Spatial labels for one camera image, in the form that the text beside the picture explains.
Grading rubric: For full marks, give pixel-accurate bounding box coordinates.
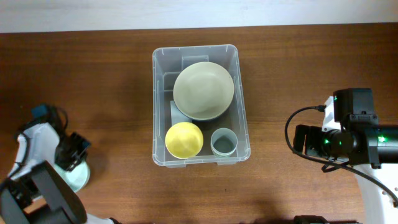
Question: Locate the dark blue bowl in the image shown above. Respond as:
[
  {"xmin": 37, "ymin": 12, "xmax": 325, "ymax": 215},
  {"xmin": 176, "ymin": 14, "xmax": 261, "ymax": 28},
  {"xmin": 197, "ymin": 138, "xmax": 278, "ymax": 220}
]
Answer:
[{"xmin": 175, "ymin": 101, "xmax": 230, "ymax": 121}]

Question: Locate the clear plastic storage bin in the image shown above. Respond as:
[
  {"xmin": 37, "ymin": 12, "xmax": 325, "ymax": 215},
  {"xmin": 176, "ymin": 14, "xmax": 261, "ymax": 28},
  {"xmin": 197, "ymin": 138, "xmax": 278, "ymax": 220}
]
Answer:
[{"xmin": 152, "ymin": 44, "xmax": 251, "ymax": 168}]

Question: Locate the yellow small bowl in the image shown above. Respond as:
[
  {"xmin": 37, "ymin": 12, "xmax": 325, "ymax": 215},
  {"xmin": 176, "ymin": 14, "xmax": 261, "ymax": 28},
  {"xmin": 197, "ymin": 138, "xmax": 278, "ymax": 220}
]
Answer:
[{"xmin": 165, "ymin": 122, "xmax": 204, "ymax": 159}]

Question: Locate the white large bowl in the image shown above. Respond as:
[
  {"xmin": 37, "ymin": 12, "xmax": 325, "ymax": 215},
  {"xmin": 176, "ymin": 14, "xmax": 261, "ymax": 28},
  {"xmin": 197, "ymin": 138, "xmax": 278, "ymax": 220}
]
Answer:
[{"xmin": 173, "ymin": 62, "xmax": 234, "ymax": 106}]

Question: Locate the grey plastic cup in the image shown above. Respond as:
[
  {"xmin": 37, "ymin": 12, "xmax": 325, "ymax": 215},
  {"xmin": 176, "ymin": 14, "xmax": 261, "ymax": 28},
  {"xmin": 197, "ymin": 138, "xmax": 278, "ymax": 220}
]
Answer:
[{"xmin": 210, "ymin": 128, "xmax": 238, "ymax": 157}]

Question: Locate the mint small bowl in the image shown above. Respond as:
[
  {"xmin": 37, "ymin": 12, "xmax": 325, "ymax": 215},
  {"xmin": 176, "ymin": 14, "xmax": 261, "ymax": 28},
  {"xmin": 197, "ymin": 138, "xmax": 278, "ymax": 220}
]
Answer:
[{"xmin": 53, "ymin": 160, "xmax": 90, "ymax": 192}]

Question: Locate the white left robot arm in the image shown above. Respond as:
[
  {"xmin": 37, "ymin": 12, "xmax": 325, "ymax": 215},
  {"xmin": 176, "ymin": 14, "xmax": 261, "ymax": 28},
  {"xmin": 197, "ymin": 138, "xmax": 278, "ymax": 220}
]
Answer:
[{"xmin": 1, "ymin": 104, "xmax": 117, "ymax": 224}]

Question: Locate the white label in bin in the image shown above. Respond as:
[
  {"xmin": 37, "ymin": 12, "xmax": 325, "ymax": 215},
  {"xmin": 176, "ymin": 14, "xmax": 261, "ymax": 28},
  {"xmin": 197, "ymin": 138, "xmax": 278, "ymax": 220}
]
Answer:
[{"xmin": 170, "ymin": 101, "xmax": 192, "ymax": 126}]

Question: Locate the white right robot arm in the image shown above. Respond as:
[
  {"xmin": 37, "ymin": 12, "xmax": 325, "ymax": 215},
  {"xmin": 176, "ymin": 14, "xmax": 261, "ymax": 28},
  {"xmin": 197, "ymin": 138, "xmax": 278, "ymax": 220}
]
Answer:
[{"xmin": 286, "ymin": 88, "xmax": 397, "ymax": 223}]

